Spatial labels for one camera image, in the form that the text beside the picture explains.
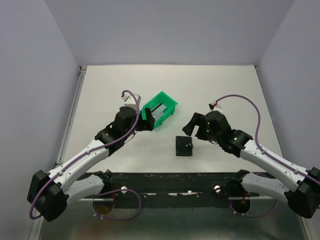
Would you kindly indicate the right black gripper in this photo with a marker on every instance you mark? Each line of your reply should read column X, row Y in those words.
column 198, row 119

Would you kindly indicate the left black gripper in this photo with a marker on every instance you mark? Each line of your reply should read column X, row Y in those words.
column 146, row 124

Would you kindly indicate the black leather card holder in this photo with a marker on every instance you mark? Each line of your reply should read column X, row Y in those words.
column 183, row 146

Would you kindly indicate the green plastic bin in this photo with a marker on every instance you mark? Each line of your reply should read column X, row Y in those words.
column 165, row 99

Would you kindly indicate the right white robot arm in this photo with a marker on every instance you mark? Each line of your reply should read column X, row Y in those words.
column 292, row 184

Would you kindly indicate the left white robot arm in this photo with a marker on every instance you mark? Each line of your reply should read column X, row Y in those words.
column 50, row 192

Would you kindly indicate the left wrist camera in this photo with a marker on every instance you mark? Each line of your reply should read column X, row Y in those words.
column 129, row 101

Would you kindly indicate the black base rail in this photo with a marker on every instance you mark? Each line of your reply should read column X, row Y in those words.
column 174, row 190

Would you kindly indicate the aluminium frame rail left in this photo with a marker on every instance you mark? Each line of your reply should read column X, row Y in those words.
column 70, row 119

